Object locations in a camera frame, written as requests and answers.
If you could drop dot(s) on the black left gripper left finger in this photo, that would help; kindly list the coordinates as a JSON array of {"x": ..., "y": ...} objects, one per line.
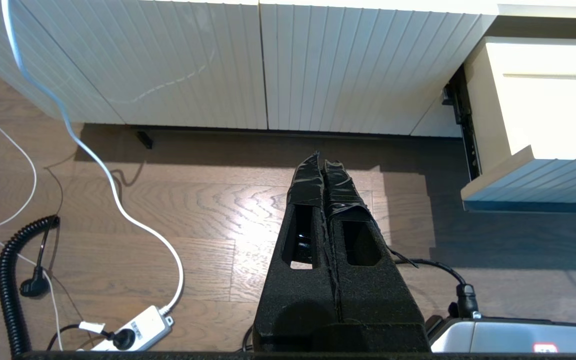
[{"x": 298, "y": 300}]

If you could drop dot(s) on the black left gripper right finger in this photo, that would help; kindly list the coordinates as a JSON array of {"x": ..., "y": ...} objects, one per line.
[{"x": 373, "y": 300}]

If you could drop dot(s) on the white fluted drawer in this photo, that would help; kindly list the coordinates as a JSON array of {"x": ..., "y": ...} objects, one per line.
[{"x": 543, "y": 100}]

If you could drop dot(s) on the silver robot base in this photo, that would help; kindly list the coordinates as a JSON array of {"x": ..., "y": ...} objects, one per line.
[{"x": 508, "y": 335}]

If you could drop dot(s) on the white TV cabinet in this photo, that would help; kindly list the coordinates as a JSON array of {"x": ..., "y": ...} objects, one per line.
[{"x": 218, "y": 60}]

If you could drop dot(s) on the white power strip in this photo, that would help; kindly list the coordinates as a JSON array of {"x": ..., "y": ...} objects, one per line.
[{"x": 143, "y": 325}]

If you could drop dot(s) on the black plug in power strip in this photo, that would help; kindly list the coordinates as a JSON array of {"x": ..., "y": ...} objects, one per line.
[{"x": 123, "y": 339}]

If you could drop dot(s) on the black metal mounting bracket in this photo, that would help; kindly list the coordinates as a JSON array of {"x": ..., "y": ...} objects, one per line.
[{"x": 465, "y": 125}]

